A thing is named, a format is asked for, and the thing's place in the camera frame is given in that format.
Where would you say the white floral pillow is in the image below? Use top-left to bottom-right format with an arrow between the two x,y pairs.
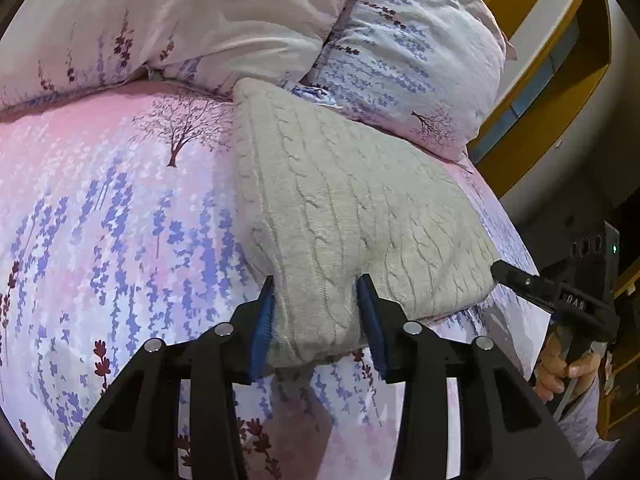
0,0 -> 366,111

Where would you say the person's right hand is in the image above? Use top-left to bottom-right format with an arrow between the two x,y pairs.
534,332 -> 601,402

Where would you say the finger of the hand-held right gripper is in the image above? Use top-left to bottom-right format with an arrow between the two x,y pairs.
491,260 -> 561,315

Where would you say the person's right forearm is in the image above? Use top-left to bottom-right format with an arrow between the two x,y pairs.
552,375 -> 626,467

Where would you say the yellow wooden shelf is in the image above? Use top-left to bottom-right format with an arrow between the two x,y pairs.
467,0 -> 615,198

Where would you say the beige cable-knit sweater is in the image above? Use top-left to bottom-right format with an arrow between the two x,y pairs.
232,77 -> 501,368

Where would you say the blue floral pillow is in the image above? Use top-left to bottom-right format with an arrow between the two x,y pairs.
300,0 -> 518,162

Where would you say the yellow wooden rack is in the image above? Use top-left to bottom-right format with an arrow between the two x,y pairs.
597,270 -> 640,441

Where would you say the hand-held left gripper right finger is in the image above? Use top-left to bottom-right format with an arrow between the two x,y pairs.
356,274 -> 586,480

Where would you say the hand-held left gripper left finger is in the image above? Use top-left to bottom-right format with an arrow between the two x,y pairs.
55,275 -> 277,480

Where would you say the pink floral bedsheet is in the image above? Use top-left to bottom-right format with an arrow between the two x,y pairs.
0,82 -> 556,480

